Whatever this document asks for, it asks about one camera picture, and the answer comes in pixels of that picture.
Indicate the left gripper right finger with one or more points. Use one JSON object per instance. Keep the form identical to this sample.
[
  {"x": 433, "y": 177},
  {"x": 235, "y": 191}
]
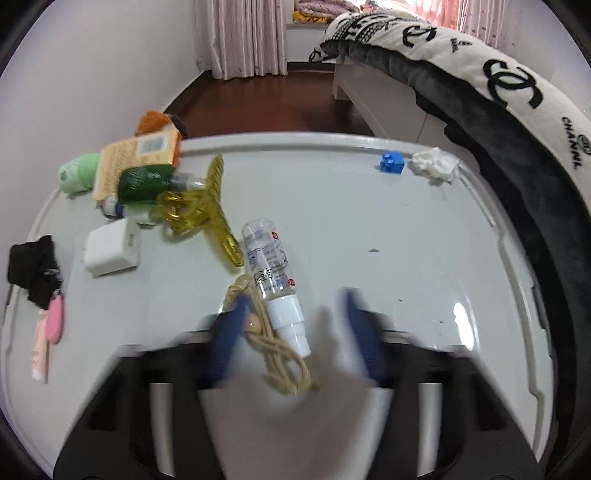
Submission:
[{"x": 368, "y": 333}]

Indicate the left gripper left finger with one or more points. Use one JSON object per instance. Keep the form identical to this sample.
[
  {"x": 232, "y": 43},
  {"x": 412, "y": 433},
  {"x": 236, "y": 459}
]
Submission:
[{"x": 226, "y": 329}]

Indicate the clear spray bottle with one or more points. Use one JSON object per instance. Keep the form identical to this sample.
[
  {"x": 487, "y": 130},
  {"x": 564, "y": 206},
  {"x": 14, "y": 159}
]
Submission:
[{"x": 268, "y": 264}]

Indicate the yellow transparent hair claw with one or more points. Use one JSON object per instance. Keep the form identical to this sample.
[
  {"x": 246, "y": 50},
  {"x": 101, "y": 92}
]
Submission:
[{"x": 188, "y": 212}]

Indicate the white charger adapter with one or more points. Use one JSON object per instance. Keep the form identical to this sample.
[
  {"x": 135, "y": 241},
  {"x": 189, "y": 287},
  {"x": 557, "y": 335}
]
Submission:
[{"x": 113, "y": 248}]

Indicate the dark green sachet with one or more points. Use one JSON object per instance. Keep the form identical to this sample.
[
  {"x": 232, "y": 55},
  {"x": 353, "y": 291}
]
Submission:
[{"x": 146, "y": 183}]

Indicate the small blue toy block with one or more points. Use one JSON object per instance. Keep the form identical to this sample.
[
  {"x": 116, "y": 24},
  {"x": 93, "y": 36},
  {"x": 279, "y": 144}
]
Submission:
[{"x": 392, "y": 162}]

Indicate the pink oval device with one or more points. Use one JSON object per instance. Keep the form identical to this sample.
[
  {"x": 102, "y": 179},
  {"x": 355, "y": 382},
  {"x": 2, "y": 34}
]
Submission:
[{"x": 55, "y": 320}]

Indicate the crumpled white tissue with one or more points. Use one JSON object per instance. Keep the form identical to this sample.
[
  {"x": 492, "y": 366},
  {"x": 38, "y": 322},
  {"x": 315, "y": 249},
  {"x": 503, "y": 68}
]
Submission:
[{"x": 435, "y": 164}]

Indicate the beige paper box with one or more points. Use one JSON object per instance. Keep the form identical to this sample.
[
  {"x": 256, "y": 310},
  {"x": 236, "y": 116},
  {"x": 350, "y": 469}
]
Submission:
[{"x": 161, "y": 147}]

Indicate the pink white lip balm tube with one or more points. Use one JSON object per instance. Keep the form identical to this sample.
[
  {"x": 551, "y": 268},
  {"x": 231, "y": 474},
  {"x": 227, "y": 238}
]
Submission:
[{"x": 40, "y": 349}]

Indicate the black sock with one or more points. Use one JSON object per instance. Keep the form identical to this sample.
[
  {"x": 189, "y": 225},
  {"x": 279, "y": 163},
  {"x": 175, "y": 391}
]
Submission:
[{"x": 33, "y": 267}]

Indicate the light green tissue pack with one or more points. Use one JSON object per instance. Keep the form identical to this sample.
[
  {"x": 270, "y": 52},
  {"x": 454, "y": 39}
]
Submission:
[{"x": 78, "y": 175}]

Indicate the orange plush toy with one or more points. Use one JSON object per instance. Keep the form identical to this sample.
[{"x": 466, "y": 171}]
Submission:
[{"x": 153, "y": 121}]

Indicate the black white logo blanket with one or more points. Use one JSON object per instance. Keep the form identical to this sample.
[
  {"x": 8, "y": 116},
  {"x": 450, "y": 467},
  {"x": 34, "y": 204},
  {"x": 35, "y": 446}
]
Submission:
[{"x": 528, "y": 127}]

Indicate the pink curtain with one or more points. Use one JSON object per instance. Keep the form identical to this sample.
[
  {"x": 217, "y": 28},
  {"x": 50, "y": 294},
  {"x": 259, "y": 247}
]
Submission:
[{"x": 241, "y": 39}]

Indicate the folded bedding on windowsill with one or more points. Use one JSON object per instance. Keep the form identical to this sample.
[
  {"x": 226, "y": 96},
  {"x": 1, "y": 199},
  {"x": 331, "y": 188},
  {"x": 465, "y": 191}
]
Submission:
[{"x": 321, "y": 12}]

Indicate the white bed frame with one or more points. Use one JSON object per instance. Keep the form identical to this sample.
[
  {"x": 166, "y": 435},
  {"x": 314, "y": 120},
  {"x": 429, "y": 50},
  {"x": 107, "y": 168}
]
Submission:
[{"x": 390, "y": 110}]

